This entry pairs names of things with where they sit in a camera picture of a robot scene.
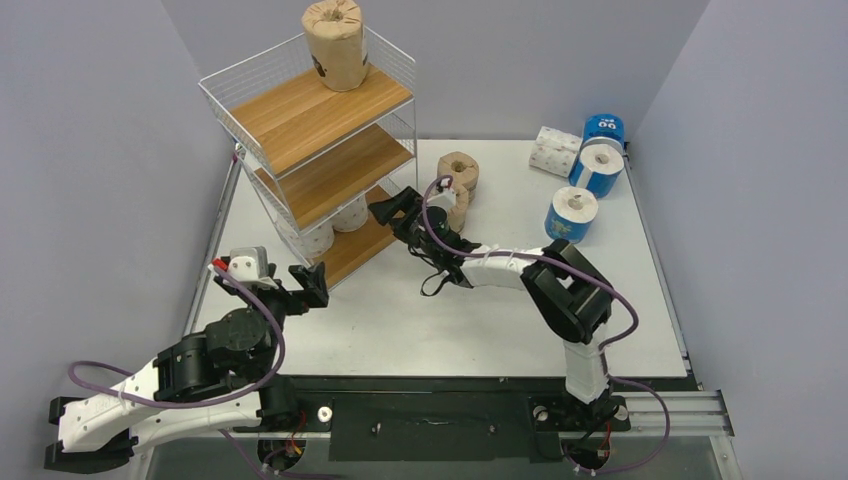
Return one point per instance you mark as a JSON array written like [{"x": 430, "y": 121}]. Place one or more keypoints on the blue wrapped toilet roll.
[{"x": 571, "y": 212}]

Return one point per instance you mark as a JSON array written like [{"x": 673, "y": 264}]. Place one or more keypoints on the white red-dotted toilet roll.
[
  {"x": 351, "y": 217},
  {"x": 313, "y": 244}
]

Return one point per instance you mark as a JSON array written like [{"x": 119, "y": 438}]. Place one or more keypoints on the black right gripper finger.
[
  {"x": 387, "y": 213},
  {"x": 406, "y": 200}
]

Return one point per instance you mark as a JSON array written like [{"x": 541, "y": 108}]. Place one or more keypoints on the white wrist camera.
[
  {"x": 247, "y": 265},
  {"x": 445, "y": 199}
]

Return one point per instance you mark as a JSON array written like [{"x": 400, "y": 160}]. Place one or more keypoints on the white floral tissue pack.
[{"x": 554, "y": 151}]

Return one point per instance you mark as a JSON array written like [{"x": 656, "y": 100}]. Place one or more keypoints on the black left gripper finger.
[
  {"x": 309, "y": 276},
  {"x": 316, "y": 296}
]

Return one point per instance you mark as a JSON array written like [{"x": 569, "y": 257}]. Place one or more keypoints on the white wire wooden shelf rack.
[{"x": 309, "y": 151}]

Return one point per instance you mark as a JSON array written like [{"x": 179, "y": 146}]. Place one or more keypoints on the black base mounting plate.
[{"x": 535, "y": 449}]

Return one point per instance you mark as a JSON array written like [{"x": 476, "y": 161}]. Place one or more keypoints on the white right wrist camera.
[{"x": 445, "y": 199}]

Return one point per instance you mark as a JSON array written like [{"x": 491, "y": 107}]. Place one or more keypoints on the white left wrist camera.
[{"x": 247, "y": 265}]

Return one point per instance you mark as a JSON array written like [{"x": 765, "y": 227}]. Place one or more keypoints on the brown roll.
[
  {"x": 463, "y": 168},
  {"x": 457, "y": 214},
  {"x": 335, "y": 34}
]

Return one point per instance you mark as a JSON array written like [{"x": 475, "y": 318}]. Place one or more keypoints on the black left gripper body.
[{"x": 284, "y": 303}]

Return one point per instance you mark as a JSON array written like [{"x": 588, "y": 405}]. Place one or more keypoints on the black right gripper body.
[{"x": 411, "y": 225}]

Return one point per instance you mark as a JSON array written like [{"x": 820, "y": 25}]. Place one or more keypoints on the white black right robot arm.
[{"x": 563, "y": 285}]

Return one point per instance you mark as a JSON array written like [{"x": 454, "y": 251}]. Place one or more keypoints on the blue white wrapped roll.
[{"x": 597, "y": 169}]

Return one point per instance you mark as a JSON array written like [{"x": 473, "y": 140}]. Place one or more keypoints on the blue cartoon-face roll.
[{"x": 605, "y": 129}]

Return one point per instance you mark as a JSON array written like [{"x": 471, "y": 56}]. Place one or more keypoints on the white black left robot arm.
[{"x": 222, "y": 378}]

